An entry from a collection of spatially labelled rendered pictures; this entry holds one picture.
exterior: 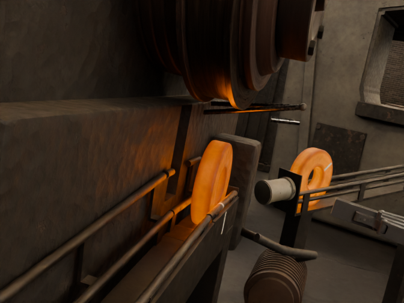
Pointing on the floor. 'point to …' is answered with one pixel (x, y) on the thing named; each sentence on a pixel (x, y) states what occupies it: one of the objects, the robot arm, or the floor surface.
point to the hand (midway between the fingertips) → (353, 213)
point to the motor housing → (276, 279)
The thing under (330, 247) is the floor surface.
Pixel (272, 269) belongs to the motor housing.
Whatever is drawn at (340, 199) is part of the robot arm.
